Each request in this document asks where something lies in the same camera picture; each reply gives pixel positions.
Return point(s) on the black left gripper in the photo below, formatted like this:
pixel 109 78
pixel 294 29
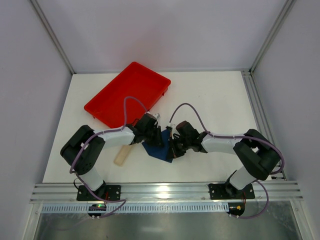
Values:
pixel 157 137

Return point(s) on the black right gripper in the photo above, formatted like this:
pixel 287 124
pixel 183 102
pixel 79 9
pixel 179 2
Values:
pixel 175 146

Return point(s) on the dark blue paper napkin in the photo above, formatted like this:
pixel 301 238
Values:
pixel 160 152

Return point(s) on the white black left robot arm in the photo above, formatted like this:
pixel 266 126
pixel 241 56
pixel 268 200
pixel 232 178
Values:
pixel 83 149

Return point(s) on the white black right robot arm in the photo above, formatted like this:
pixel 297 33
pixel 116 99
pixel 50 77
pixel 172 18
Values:
pixel 258 156

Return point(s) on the red plastic tray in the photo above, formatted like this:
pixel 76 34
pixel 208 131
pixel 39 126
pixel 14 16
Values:
pixel 137 81

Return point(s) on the right black controller board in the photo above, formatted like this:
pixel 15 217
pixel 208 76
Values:
pixel 236 208

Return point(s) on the black controller board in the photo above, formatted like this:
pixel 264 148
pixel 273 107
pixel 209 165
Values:
pixel 236 208
pixel 97 210

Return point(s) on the left black controller board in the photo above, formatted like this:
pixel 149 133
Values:
pixel 97 210

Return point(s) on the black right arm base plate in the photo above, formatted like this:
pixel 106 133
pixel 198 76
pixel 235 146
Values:
pixel 223 191

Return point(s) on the white slotted cable duct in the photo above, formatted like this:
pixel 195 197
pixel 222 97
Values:
pixel 146 208

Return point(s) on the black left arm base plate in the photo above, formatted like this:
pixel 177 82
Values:
pixel 106 192

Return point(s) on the aluminium right side rail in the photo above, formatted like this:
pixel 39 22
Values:
pixel 257 107

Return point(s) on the aluminium rail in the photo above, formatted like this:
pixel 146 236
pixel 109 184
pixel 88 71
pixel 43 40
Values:
pixel 257 107
pixel 277 190

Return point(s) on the aluminium front rail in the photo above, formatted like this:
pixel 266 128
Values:
pixel 277 190

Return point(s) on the aluminium left corner post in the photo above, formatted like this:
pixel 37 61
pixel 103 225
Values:
pixel 51 34

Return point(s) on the aluminium corner post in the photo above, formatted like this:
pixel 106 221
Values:
pixel 51 34
pixel 275 28

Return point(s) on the aluminium right corner post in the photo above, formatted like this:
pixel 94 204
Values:
pixel 275 28

